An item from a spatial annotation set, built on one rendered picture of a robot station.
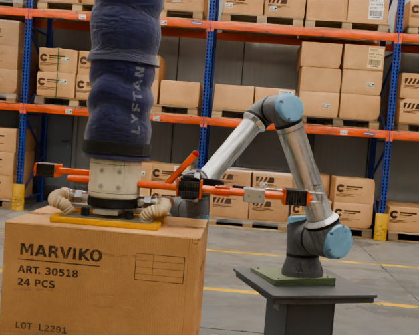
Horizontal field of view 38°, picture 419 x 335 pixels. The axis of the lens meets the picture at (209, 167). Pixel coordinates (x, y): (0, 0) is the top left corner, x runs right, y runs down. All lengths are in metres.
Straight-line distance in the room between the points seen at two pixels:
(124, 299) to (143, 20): 0.86
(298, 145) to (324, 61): 6.74
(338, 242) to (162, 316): 1.01
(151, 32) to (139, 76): 0.14
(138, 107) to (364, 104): 7.48
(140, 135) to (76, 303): 0.56
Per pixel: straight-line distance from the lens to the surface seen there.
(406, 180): 10.80
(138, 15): 1.99
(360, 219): 9.36
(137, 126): 1.98
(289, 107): 2.50
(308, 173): 2.58
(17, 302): 2.01
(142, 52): 1.99
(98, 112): 1.99
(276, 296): 2.59
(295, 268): 2.81
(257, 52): 10.51
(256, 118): 2.59
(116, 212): 1.95
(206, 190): 2.01
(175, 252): 1.87
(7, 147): 9.78
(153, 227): 1.92
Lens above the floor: 1.40
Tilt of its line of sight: 3 degrees down
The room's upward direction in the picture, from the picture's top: 4 degrees clockwise
